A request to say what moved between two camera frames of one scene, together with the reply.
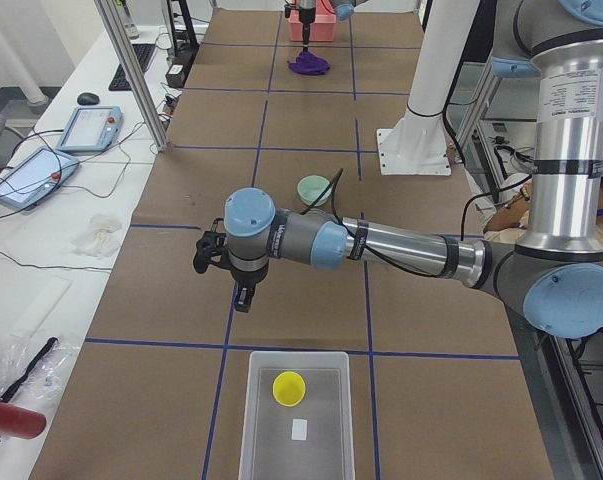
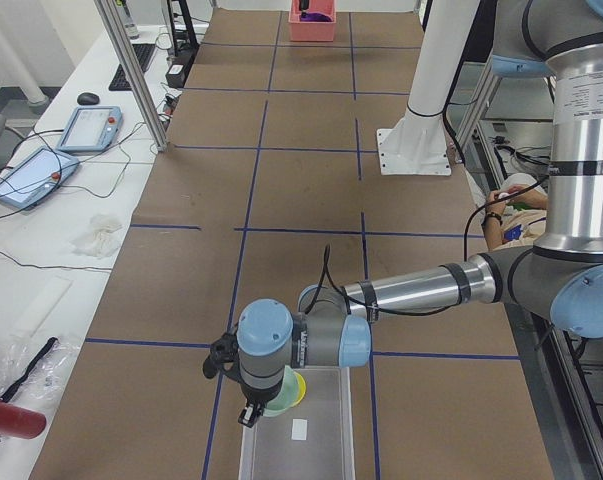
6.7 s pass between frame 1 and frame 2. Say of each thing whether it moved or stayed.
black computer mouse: stayed
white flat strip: stayed
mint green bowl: moved
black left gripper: moved
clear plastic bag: stayed
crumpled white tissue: stayed
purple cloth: moved
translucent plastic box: stayed
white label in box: stayed
